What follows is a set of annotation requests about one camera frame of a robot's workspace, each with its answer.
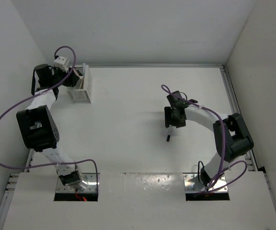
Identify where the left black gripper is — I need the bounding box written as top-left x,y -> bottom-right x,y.
50,65 -> 79,87

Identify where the gold makeup pencil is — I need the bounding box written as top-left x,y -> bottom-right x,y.
79,80 -> 84,89

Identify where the light blue makeup stick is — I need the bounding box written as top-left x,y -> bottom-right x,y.
82,63 -> 86,76

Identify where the clear tube black cap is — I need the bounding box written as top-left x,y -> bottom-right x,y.
166,126 -> 173,142

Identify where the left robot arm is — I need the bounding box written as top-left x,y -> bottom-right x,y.
16,64 -> 83,191

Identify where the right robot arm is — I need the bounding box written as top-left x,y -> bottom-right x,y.
162,85 -> 254,194

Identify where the white slatted organizer box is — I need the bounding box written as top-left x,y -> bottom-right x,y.
67,64 -> 93,103

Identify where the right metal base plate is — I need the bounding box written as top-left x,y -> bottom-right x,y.
183,173 -> 228,194

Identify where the metal base plate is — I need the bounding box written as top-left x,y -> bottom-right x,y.
183,173 -> 228,194
56,173 -> 99,194

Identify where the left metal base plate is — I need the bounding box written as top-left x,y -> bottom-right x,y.
56,173 -> 99,194

